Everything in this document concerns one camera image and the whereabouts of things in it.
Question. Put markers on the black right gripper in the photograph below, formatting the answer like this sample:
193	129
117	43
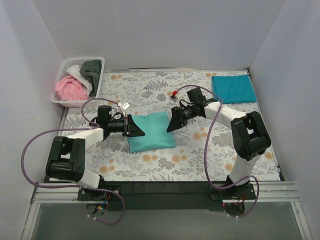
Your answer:
177	116

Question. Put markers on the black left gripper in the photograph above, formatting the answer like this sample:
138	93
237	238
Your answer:
127	125

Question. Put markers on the mint green t shirt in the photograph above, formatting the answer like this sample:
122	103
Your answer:
154	125

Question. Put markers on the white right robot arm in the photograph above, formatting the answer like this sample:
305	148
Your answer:
249	135

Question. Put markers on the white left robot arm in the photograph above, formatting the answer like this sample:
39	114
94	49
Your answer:
66	160

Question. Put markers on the folded teal t shirt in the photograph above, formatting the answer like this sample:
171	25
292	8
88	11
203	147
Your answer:
235	89

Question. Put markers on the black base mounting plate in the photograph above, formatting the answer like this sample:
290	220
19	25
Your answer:
165	195

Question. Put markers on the dark grey t shirt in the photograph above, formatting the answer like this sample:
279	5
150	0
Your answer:
91	71

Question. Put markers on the pink t shirt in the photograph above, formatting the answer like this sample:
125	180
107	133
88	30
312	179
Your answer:
70	89

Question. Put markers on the white t shirt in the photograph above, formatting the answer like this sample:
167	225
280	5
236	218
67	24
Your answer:
74	71

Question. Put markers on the white plastic laundry basket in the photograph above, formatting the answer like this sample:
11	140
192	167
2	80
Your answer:
62	73

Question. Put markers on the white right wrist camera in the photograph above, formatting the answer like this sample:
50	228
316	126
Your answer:
173	96

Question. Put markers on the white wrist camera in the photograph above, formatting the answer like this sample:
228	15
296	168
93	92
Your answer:
123	107
173	96

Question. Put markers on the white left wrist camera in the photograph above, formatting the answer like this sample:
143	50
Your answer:
123	107

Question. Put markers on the aluminium frame rail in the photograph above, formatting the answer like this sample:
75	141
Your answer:
59	195

